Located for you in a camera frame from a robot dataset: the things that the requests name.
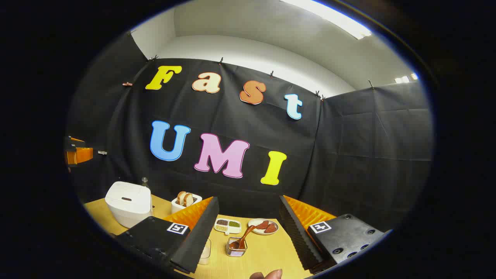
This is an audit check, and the white toaster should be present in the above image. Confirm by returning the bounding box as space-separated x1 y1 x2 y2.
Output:
171 193 203 214

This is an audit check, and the brown wooden spoon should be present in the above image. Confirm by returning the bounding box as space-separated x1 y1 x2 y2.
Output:
229 225 257 250

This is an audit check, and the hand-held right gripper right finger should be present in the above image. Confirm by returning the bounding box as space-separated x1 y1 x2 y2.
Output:
279 195 388 272

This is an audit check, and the white divided grain dish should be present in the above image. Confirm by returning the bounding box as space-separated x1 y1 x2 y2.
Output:
214 218 242 235

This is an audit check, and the clear wire chopstick holder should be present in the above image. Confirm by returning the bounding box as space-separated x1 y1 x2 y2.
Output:
226 237 248 257

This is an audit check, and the black backdrop cloth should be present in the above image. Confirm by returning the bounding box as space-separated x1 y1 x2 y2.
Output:
65 33 433 233

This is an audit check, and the small ceiling light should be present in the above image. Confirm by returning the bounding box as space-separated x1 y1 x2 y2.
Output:
394 73 420 84

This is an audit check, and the white round plate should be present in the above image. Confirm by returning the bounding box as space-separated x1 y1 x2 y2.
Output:
248 219 279 236

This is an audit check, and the white rice cooker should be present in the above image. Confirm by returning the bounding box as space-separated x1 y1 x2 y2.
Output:
105 181 152 228

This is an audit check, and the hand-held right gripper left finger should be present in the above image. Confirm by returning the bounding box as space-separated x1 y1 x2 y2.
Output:
116 196 220 274

